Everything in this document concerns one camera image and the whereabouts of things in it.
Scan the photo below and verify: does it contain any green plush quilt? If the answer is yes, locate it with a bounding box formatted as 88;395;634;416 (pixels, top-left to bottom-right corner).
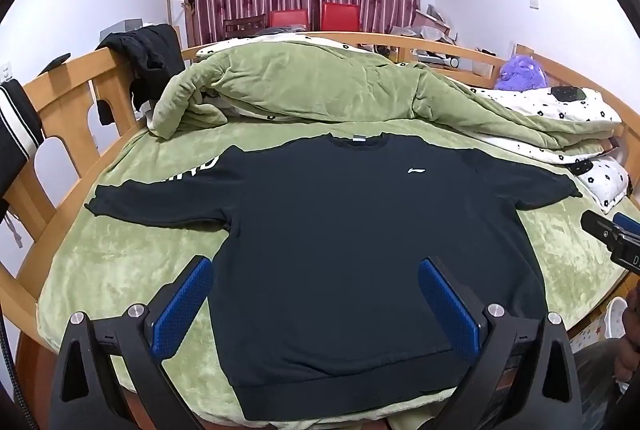
152;35;623;157

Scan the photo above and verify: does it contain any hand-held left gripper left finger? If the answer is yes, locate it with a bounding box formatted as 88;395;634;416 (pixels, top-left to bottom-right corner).
50;255;216;430

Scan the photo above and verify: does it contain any purple plush toy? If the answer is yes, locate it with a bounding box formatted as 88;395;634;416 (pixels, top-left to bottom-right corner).
495;54;548;92

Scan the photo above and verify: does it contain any wooden bed frame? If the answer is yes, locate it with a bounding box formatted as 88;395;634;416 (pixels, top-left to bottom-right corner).
0;30;640;430

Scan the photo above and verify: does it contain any person's right forearm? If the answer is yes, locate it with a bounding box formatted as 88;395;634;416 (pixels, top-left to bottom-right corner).
617;295;640;381

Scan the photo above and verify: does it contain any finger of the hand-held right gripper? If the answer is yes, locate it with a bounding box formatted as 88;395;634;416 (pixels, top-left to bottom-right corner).
581;210;623;243
614;212;640;243

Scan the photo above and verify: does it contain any pile of cardboard boxes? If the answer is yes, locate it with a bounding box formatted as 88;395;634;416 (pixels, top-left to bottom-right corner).
390;5;458;45

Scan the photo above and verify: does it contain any grey box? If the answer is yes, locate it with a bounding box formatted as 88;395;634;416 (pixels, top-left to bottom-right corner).
100;18;146;42

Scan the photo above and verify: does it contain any white floral pillow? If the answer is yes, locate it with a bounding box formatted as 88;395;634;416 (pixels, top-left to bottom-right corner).
570;155;633;215

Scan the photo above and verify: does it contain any dark wooden chair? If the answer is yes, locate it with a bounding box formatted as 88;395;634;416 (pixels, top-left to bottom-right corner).
223;15;268;42

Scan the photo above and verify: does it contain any black braided cable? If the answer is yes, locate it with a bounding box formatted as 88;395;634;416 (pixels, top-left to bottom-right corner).
0;305;31;430

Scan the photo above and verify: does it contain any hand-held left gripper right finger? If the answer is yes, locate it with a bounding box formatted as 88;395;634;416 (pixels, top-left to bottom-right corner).
417;256;583;430

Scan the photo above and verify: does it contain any green bed sheet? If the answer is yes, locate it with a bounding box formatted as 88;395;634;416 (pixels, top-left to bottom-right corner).
37;117;626;430

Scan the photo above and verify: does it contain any wooden coat rack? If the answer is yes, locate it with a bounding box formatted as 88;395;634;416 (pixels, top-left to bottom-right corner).
166;0;198;48

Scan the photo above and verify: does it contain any silver and black device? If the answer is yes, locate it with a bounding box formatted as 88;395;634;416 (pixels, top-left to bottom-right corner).
415;52;461;69

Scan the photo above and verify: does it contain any red chair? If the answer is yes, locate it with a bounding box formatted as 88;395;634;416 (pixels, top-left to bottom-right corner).
268;9;308;31
320;1;360;32

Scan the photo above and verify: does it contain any black sweatshirt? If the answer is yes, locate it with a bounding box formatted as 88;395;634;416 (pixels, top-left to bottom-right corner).
85;133;583;422

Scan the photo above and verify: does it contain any white stool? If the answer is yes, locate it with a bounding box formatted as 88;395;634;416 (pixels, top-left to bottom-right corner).
602;297;631;341

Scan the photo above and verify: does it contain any black jacket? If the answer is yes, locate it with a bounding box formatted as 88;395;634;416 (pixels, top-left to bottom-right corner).
95;24;186;108

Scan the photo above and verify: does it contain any striped black white garment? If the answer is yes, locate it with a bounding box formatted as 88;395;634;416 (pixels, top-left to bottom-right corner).
0;80;46;171

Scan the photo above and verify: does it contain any dark phone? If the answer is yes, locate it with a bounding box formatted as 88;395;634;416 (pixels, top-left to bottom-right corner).
37;53;72;73

